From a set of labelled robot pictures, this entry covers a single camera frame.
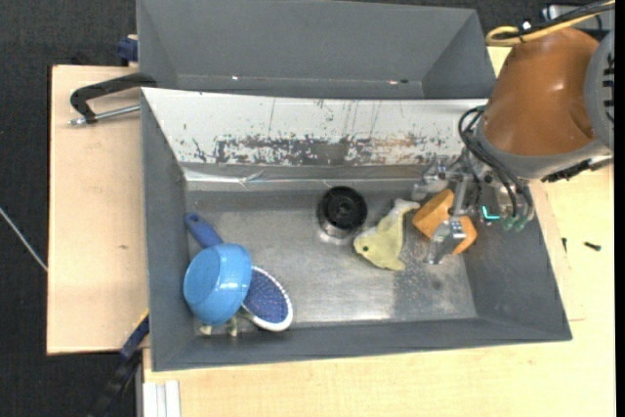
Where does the pale yellow toy animal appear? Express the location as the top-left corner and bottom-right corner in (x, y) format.
(353, 197), (422, 272)

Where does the pale wood board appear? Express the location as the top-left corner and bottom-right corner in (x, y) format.
(45, 63), (151, 356)

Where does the pale green small object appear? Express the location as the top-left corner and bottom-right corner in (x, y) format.
(194, 313), (242, 339)

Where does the blue oval hairbrush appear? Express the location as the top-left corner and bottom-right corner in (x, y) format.
(240, 264), (295, 333)

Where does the blue toy pan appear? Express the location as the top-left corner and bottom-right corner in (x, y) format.
(182, 212), (254, 327)

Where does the orange sponge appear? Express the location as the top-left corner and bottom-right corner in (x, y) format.
(411, 188), (479, 256)

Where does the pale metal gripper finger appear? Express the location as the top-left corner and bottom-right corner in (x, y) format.
(411, 157), (450, 202)
(425, 217), (469, 266)

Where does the black round container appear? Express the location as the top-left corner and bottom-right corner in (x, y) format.
(315, 186), (369, 241)

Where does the grey metal bin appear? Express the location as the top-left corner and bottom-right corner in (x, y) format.
(134, 0), (574, 373)

